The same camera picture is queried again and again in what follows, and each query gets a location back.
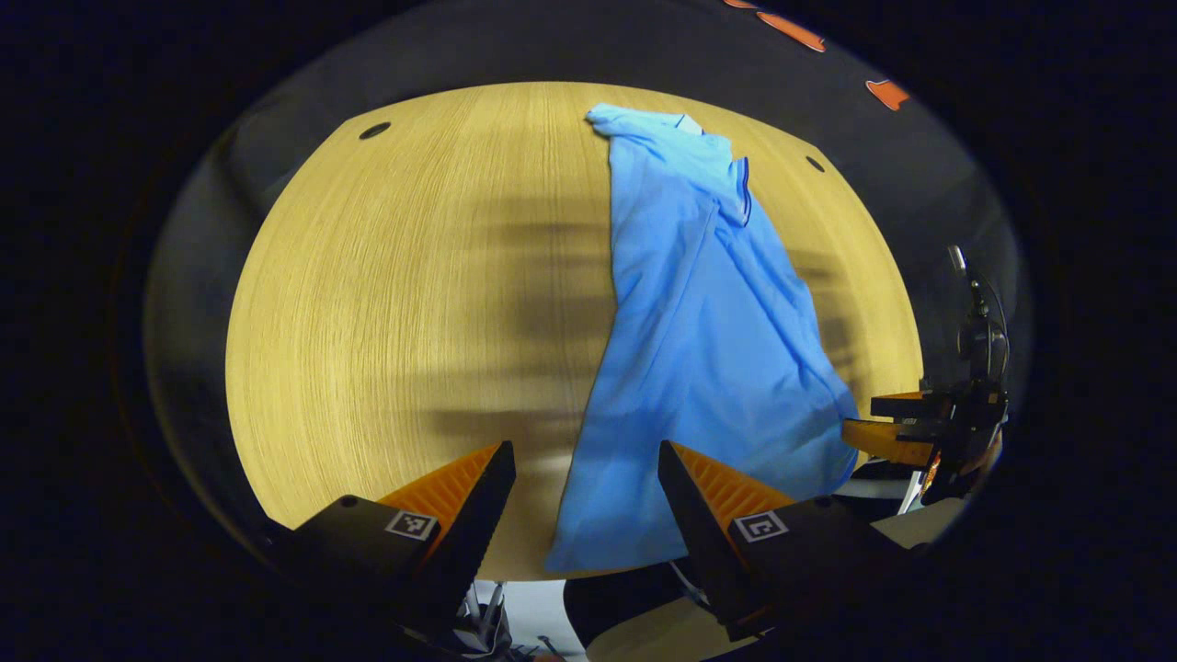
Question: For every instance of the metal frame legs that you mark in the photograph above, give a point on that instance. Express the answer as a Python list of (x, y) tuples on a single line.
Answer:
[(483, 625)]

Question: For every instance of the black backdrop cloth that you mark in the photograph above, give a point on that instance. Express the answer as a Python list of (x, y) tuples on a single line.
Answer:
[(515, 46)]

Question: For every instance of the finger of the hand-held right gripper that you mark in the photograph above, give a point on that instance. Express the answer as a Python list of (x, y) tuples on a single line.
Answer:
[(906, 405), (883, 441)]

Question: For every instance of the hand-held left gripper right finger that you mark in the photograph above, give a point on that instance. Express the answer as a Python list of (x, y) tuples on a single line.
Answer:
[(703, 542)]

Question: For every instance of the dark cloth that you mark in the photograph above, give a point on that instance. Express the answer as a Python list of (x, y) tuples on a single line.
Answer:
[(616, 598)]

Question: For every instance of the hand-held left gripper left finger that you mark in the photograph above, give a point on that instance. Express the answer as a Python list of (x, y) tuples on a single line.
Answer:
[(474, 533)]

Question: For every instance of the light blue T-shirt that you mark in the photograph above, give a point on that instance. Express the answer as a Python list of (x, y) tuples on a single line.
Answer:
[(699, 349)]

